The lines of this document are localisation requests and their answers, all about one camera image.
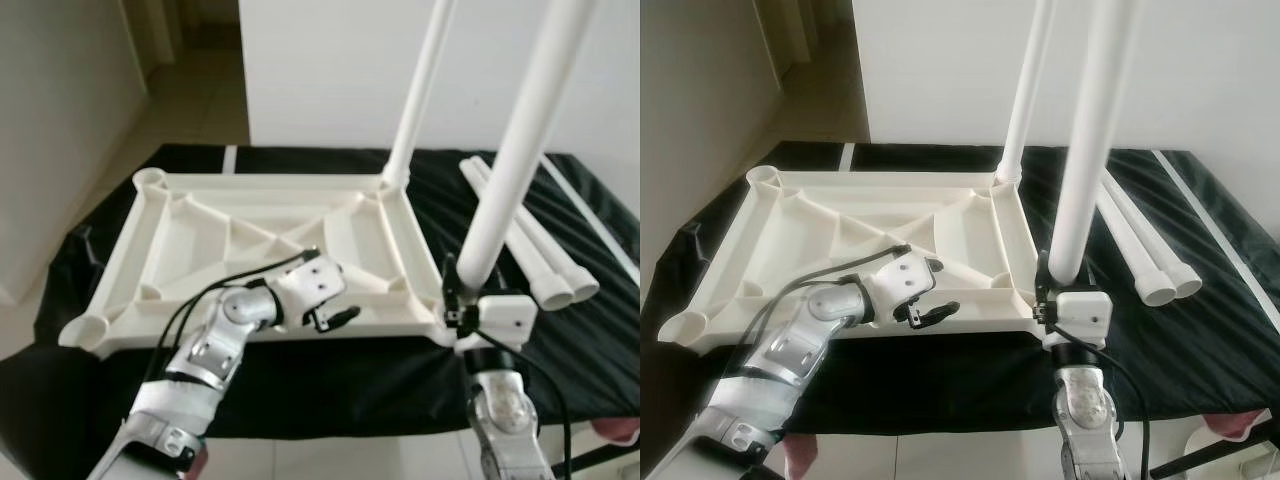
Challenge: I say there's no black metal table leg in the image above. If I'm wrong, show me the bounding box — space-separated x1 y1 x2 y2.
553 445 641 479
1150 445 1280 480

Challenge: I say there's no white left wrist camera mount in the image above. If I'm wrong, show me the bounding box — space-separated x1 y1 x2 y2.
270 254 348 327
864 251 938 323

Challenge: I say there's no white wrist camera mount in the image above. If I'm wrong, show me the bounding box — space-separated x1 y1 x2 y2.
455 294 539 353
1045 289 1114 350
270 254 348 327
864 251 938 323

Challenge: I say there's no white plastic table top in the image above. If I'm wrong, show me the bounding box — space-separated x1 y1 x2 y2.
57 167 463 354
658 165 1049 353

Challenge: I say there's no black tablecloth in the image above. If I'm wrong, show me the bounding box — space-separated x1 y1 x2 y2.
640 140 1280 480
0 143 641 480

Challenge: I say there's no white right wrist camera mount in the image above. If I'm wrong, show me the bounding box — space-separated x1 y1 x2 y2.
1045 289 1114 350
455 294 539 353

